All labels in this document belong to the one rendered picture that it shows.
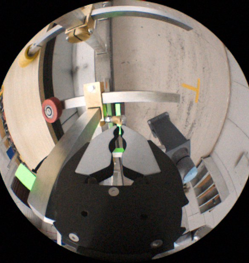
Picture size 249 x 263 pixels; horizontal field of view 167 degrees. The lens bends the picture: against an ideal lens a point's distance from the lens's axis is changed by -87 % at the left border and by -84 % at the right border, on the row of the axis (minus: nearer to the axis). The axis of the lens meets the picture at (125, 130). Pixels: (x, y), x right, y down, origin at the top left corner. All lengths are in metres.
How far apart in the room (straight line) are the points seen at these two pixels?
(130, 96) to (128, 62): 0.91
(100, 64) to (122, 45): 0.81
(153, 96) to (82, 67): 0.41
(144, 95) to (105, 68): 0.23
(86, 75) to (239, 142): 2.73
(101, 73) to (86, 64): 0.15
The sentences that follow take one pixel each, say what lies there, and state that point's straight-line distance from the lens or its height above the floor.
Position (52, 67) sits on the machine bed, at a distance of 0.45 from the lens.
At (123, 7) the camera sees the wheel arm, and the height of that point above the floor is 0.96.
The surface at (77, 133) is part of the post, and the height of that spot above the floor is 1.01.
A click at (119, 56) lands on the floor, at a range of 1.17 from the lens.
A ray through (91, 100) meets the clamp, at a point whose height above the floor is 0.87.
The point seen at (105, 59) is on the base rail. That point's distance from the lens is 0.44.
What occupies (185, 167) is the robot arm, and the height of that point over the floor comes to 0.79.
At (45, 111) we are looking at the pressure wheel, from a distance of 0.34.
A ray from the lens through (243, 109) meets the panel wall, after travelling 2.56.
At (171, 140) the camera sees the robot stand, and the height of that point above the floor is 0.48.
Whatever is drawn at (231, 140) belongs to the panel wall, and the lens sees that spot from 2.64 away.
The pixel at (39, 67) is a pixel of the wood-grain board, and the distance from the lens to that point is 0.38.
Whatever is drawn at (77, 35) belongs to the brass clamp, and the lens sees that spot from 0.21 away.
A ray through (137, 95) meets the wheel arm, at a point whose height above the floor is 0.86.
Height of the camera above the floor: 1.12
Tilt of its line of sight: 59 degrees down
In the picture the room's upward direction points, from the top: 178 degrees clockwise
